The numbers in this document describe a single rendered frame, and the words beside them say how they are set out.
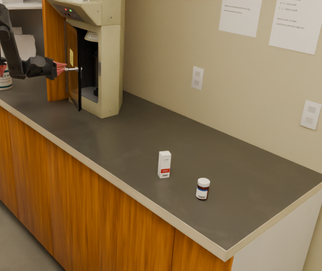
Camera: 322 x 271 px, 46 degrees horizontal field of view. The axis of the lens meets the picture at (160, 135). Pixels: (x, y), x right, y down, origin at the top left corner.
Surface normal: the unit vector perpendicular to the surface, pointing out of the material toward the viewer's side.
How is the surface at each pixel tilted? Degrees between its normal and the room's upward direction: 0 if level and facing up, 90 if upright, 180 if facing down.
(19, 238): 0
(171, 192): 0
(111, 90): 90
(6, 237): 0
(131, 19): 90
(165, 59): 90
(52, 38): 90
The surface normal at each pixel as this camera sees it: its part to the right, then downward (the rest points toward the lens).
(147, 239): -0.72, 0.24
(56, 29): 0.69, 0.34
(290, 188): 0.07, -0.91
